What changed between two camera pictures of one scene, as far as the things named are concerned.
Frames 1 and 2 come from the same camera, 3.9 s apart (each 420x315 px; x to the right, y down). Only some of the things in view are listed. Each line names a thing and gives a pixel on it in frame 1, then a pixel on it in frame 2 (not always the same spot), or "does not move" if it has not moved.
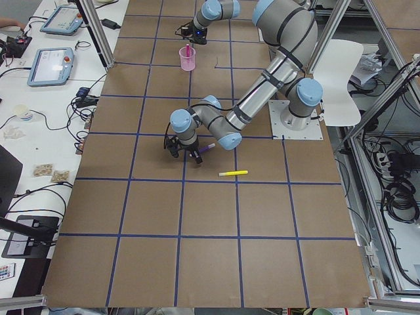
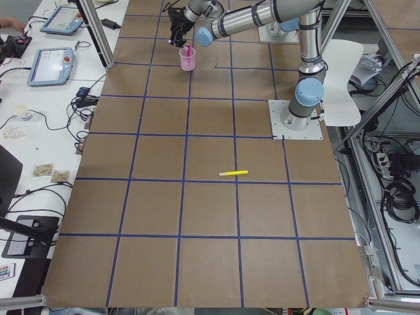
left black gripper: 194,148 -> 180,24
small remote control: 7,271 does not move
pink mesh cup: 188,63 does not move
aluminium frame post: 95,26 does not move
